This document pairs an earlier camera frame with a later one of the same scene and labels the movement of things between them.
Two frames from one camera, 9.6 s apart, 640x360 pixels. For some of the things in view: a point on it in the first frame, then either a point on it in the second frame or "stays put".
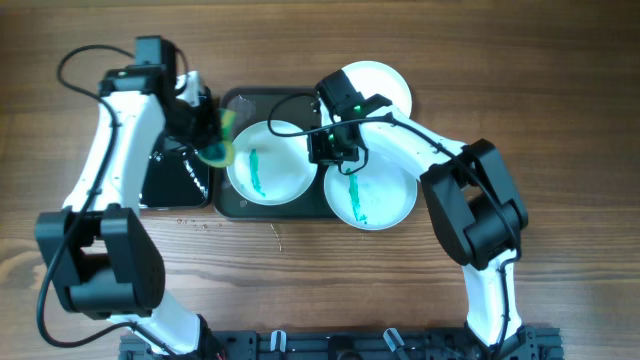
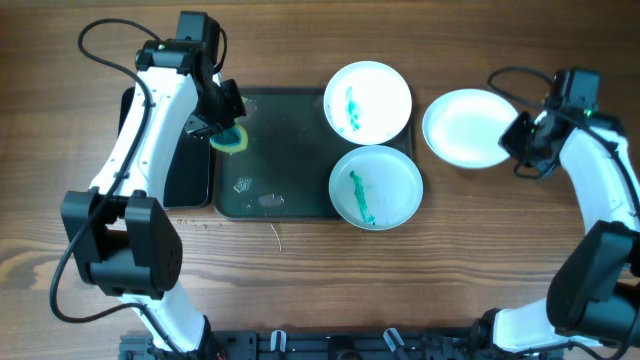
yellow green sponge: [220, 153] -> [231, 140]
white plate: [271, 170] -> [464, 128]
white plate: [376, 197] stays put
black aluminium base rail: [532, 343] stays put
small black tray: [174, 174] stays put
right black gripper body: [329, 146] -> [519, 139]
